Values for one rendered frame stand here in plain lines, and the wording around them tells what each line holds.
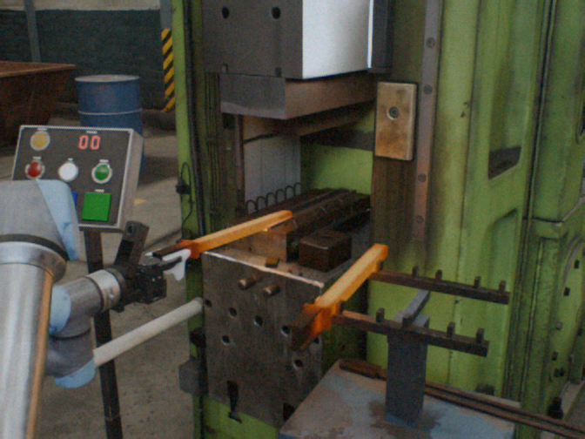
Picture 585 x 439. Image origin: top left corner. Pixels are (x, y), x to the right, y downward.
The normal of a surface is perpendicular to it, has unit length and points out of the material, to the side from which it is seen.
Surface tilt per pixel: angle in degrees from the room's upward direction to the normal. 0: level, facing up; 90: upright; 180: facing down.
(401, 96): 90
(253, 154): 90
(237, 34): 90
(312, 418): 0
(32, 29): 90
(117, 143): 60
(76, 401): 0
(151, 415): 0
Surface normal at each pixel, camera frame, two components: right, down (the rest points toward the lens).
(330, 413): 0.00, -0.95
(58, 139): -0.15, -0.20
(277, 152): 0.82, 0.19
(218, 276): -0.58, 0.26
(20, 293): 0.47, -0.55
